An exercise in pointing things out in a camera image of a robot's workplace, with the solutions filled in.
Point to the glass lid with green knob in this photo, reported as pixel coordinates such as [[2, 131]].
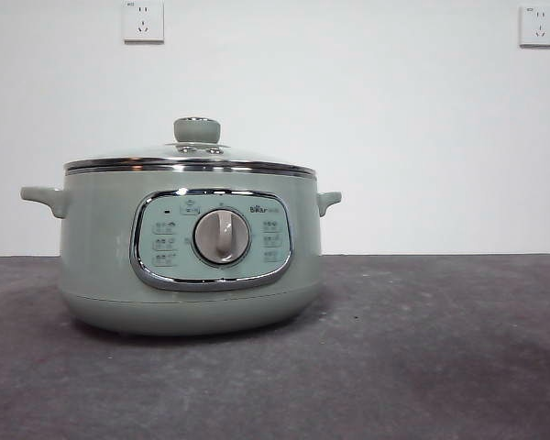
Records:
[[198, 130]]

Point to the sage green electric cooking pot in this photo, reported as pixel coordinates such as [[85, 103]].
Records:
[[105, 256]]

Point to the white wall socket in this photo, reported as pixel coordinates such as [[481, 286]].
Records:
[[143, 23], [538, 27]]

